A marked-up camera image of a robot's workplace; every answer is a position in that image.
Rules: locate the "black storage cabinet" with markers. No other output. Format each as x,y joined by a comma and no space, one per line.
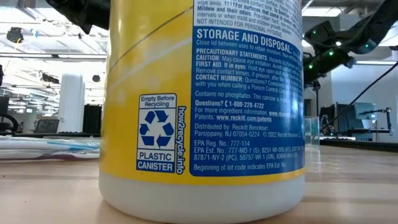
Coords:
92,119

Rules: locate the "black ceiling camera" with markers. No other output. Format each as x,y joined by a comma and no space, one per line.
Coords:
15,35

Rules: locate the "clear plastic holder cup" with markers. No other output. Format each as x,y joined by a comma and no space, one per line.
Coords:
311,130

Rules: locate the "white pillar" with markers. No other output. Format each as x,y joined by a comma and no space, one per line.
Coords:
71,102

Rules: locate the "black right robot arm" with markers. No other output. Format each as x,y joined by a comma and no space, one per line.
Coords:
379,21

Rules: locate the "blue toothbrush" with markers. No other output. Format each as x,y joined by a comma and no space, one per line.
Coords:
37,145

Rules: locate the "lit computer monitor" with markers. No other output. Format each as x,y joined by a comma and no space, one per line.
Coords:
365,110

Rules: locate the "dark laptop screen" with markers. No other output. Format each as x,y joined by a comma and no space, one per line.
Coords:
46,126

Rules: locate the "black computer monitor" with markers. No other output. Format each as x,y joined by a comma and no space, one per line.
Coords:
343,116

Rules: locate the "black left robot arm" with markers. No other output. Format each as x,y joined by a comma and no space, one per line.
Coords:
84,15

